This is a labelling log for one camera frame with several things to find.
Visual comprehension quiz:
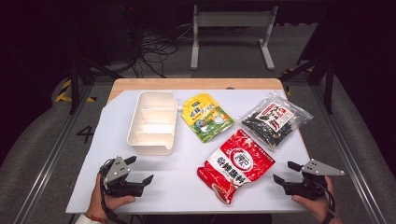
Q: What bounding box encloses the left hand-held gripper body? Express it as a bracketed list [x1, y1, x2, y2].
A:
[99, 156, 146, 199]

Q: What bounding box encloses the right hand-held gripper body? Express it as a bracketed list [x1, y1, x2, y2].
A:
[284, 158, 346, 201]

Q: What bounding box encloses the white divided plastic box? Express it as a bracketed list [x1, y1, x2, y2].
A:
[126, 90, 179, 157]

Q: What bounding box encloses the red and white food packet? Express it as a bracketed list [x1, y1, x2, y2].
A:
[196, 128, 276, 205]

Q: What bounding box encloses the clear bag of dark seaweed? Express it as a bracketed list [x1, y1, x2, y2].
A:
[240, 91, 314, 152]

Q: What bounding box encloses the person's right hand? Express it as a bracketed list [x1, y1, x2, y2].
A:
[291, 175, 336, 223]

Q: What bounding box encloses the person's left hand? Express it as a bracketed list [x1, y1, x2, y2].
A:
[86, 174, 136, 220]

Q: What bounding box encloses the white table mat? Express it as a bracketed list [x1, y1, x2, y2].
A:
[65, 89, 312, 215]

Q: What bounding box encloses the yellow spouted pouch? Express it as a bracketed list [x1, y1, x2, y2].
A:
[177, 91, 236, 144]

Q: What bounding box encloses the black metal stand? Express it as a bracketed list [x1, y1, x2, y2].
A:
[279, 52, 336, 116]
[66, 52, 124, 116]

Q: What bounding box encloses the yellow and black hazard tape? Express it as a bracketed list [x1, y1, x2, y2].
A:
[54, 78, 97, 104]

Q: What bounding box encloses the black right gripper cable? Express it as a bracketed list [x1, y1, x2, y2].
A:
[320, 176, 338, 216]

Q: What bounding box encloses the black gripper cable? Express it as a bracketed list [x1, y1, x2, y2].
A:
[320, 176, 338, 216]
[98, 158, 125, 224]

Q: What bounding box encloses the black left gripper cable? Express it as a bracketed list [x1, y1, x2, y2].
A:
[98, 158, 125, 224]

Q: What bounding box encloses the aluminium frame rail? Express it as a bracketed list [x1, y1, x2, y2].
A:
[12, 83, 96, 224]
[311, 83, 389, 224]

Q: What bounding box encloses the red bracelet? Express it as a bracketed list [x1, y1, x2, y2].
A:
[83, 213, 108, 224]

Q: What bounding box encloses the bundle of black floor cables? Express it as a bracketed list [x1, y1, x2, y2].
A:
[124, 27, 180, 78]

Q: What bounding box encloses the white metal table frame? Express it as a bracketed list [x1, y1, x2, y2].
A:
[190, 5, 279, 71]

